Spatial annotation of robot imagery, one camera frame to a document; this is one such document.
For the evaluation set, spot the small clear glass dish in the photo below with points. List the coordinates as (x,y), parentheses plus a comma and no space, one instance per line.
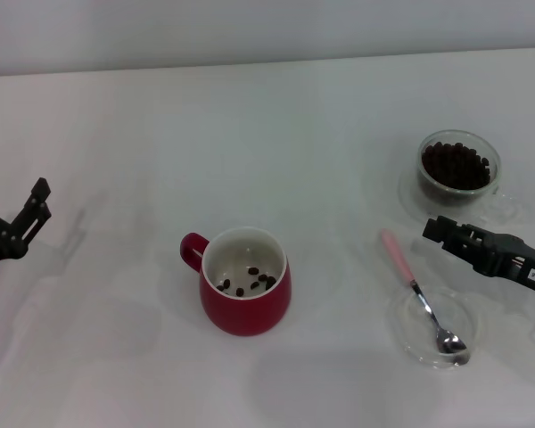
(455,321)

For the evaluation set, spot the small batch of coffee beans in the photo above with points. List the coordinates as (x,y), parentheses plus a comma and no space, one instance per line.
(265,281)

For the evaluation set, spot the clear glass saucer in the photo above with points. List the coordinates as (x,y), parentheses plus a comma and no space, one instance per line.
(410,198)

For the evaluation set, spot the red ceramic mug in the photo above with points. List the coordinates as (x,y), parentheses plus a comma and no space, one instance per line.
(245,312)

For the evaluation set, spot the coffee beans pile in glass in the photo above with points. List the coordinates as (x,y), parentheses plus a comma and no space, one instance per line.
(455,166)

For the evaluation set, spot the clear glass cup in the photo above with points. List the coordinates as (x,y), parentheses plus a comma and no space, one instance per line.
(455,189)

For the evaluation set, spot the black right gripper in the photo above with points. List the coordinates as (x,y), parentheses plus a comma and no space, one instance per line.
(532,267)

